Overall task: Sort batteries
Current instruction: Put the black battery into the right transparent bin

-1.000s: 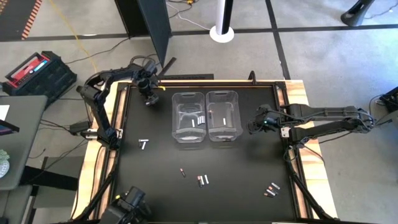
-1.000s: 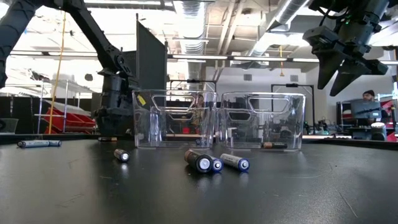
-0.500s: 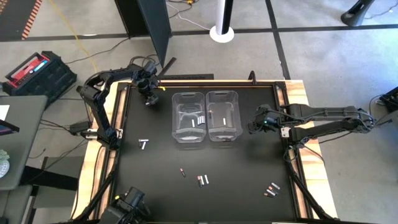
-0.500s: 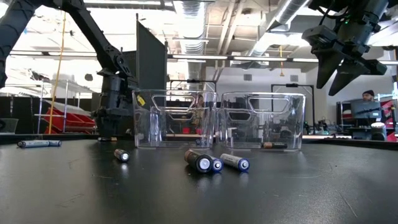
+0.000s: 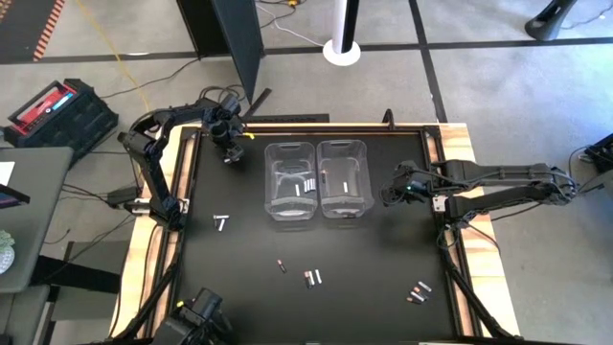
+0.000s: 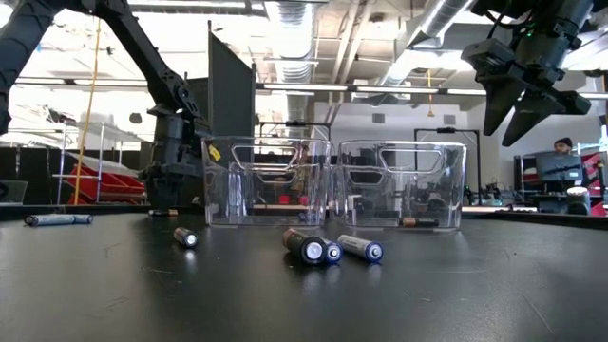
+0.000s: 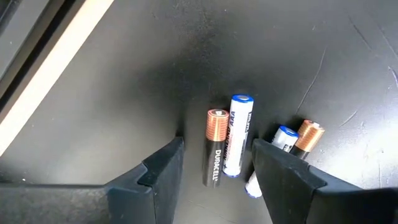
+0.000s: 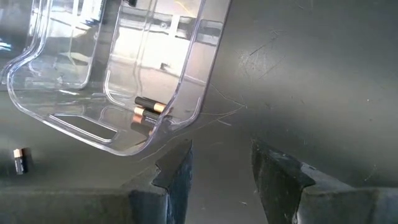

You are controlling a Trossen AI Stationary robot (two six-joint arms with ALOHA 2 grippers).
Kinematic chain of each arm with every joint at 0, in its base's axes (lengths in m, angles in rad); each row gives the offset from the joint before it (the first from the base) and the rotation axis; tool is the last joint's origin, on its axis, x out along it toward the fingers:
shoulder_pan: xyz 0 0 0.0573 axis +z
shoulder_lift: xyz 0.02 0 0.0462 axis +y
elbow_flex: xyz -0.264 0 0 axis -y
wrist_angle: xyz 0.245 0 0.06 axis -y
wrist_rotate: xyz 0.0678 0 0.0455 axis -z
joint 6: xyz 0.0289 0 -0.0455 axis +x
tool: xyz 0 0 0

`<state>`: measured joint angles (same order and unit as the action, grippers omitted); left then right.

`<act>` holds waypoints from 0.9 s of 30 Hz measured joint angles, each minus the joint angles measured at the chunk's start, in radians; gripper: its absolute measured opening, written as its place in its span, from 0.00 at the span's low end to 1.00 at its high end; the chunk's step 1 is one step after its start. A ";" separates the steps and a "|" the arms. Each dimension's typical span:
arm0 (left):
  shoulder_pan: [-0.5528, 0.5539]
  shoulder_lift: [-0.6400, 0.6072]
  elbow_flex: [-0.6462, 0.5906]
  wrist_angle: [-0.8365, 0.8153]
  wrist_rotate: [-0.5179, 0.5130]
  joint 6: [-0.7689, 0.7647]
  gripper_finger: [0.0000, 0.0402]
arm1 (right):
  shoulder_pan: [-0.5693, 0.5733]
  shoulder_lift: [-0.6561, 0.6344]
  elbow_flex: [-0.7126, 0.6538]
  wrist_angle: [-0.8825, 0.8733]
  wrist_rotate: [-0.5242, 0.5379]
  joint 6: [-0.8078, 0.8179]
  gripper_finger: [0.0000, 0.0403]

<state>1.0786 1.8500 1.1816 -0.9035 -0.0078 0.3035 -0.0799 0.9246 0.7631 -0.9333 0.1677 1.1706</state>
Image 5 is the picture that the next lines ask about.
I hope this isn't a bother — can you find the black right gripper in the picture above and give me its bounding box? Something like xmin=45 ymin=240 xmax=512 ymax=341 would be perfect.
xmin=382 ymin=161 xmax=435 ymax=206

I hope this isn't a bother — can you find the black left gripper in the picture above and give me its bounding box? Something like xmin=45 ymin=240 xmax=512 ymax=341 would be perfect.
xmin=210 ymin=117 xmax=246 ymax=165

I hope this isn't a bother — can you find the clear plastic bin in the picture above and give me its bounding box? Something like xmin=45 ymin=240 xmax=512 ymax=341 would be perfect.
xmin=315 ymin=138 xmax=375 ymax=220
xmin=263 ymin=140 xmax=320 ymax=222

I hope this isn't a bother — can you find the black partition foot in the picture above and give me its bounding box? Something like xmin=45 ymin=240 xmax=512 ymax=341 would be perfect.
xmin=242 ymin=87 xmax=273 ymax=119

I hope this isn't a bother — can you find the flat black bar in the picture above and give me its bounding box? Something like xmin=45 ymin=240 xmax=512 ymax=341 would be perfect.
xmin=243 ymin=112 xmax=331 ymax=126

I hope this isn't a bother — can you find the dark partition panel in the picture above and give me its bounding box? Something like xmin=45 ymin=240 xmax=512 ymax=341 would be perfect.
xmin=175 ymin=0 xmax=266 ymax=105

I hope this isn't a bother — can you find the white pole with round base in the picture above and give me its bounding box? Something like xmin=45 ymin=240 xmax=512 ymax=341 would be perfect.
xmin=322 ymin=0 xmax=362 ymax=67

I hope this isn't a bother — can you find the black and red tool case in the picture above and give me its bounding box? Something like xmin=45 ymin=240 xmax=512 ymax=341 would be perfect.
xmin=2 ymin=78 xmax=121 ymax=163

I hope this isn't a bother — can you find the black equipment box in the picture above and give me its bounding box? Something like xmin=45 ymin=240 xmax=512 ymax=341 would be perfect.
xmin=582 ymin=132 xmax=613 ymax=174

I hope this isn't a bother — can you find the grey side table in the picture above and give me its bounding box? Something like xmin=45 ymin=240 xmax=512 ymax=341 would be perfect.
xmin=0 ymin=146 xmax=76 ymax=294

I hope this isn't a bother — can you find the black stand base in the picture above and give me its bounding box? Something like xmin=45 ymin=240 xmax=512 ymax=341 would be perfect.
xmin=524 ymin=0 xmax=581 ymax=42

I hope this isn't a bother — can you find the black mat with orange stripes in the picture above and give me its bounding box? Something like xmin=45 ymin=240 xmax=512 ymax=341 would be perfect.
xmin=0 ymin=0 xmax=67 ymax=63

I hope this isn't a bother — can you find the white and green woven ball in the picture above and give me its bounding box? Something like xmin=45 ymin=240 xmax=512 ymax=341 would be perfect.
xmin=0 ymin=229 xmax=16 ymax=276

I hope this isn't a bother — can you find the grey cabinet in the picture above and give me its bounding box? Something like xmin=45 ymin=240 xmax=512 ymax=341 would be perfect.
xmin=0 ymin=284 xmax=53 ymax=345

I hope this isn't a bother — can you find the looped black cable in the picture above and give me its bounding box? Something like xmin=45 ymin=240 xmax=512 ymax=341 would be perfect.
xmin=198 ymin=84 xmax=245 ymax=103

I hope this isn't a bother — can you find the long black cable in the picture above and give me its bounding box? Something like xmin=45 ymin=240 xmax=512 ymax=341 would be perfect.
xmin=99 ymin=57 xmax=201 ymax=101

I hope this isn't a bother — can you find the yellow cable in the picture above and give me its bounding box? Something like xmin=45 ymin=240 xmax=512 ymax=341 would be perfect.
xmin=75 ymin=0 xmax=150 ymax=114

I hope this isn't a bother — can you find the white cable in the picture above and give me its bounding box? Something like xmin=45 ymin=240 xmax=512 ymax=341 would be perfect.
xmin=255 ymin=2 xmax=328 ymax=48

